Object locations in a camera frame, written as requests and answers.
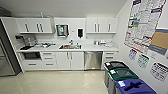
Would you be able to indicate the black wall soap dispenser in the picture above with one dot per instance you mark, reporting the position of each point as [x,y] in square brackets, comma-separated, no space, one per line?
[80,32]

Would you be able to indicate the white base cabinet door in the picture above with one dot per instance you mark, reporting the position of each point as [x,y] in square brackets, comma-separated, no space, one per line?
[77,61]
[62,61]

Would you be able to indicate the stainless steel dishwasher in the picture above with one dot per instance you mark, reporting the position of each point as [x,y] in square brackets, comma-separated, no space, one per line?
[93,61]

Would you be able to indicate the small white wall sign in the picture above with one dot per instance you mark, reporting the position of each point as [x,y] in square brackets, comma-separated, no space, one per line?
[159,71]

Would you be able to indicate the chrome faucet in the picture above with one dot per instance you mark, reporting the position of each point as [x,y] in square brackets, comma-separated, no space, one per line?
[71,42]

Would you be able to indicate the small blue wall sign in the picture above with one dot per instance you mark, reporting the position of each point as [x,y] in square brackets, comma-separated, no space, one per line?
[132,55]

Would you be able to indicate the blue spray bottle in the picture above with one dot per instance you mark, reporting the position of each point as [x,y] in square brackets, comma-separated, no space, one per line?
[41,15]

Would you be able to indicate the brown cork board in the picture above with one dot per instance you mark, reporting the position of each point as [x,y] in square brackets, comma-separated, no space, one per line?
[160,40]

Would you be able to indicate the steel paper towel dispenser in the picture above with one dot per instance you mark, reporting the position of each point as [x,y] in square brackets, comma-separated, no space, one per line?
[67,30]

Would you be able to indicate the stainless steel refrigerator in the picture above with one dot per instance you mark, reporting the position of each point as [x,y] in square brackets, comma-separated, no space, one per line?
[6,53]

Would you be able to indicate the stainless steel sink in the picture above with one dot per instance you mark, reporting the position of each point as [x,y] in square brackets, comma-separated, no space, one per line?
[70,47]

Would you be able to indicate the built-in black microwave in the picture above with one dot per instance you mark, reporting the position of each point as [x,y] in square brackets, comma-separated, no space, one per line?
[30,56]

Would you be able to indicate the teal dispenser sticker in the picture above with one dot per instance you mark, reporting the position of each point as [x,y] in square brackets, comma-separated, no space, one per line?
[61,30]

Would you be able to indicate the small green wall sign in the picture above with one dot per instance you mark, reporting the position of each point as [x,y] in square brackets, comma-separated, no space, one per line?
[143,61]

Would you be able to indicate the blue lid waste bin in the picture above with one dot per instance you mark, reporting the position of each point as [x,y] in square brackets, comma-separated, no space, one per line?
[136,87]

